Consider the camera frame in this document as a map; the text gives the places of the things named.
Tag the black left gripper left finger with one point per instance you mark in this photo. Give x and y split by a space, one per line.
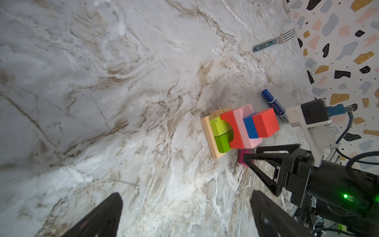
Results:
103 221

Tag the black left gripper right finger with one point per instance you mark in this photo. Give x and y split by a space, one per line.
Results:
272 221

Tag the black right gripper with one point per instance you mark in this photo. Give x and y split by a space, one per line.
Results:
290 167

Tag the small red cube block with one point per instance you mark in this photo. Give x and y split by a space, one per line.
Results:
266 123

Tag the blue cube block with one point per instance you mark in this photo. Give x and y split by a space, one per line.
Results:
250 127

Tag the red arch block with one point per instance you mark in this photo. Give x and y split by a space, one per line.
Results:
237 142

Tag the dark green rectangular block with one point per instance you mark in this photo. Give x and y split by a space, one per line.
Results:
223 141

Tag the lime green rectangular block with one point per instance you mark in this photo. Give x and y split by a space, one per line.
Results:
219 126

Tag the natural wood block marked 31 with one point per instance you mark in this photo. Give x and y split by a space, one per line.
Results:
210 137

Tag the natural wood block marked 58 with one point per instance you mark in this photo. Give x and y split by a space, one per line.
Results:
224 110

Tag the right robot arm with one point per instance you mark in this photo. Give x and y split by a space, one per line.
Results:
359 210

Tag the blue white marker pen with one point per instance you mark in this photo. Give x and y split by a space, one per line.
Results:
275 104

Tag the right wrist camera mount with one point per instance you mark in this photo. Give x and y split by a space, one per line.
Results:
314 118

